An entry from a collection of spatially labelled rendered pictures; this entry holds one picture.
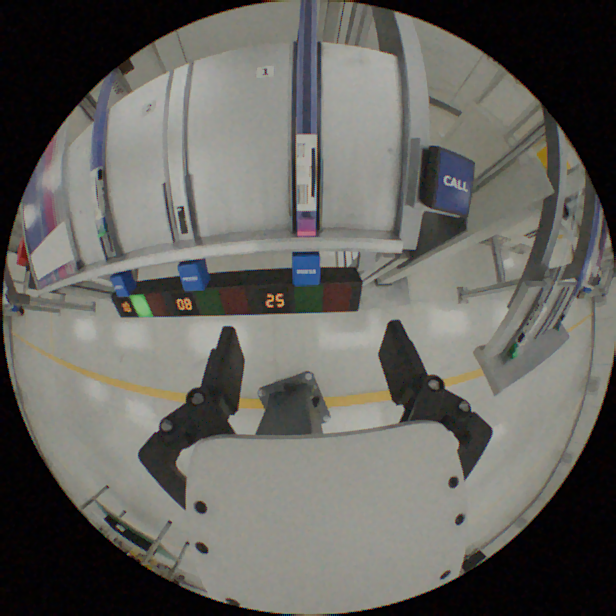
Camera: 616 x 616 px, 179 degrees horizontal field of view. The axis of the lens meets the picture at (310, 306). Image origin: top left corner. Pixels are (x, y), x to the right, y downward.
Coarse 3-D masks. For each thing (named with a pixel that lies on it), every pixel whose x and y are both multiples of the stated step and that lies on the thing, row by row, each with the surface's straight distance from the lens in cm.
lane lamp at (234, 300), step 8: (224, 288) 24; (232, 288) 23; (240, 288) 23; (224, 296) 24; (232, 296) 24; (240, 296) 24; (224, 304) 25; (232, 304) 25; (240, 304) 24; (232, 312) 25; (240, 312) 25; (248, 312) 25
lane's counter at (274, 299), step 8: (264, 288) 23; (272, 288) 23; (280, 288) 23; (288, 288) 23; (264, 296) 23; (272, 296) 23; (280, 296) 23; (288, 296) 23; (264, 304) 24; (272, 304) 24; (280, 304) 24; (288, 304) 24; (264, 312) 25
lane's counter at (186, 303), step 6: (174, 294) 27; (180, 294) 26; (186, 294) 26; (174, 300) 27; (180, 300) 27; (186, 300) 26; (192, 300) 26; (180, 306) 28; (186, 306) 27; (192, 306) 27; (180, 312) 28; (186, 312) 28; (192, 312) 27
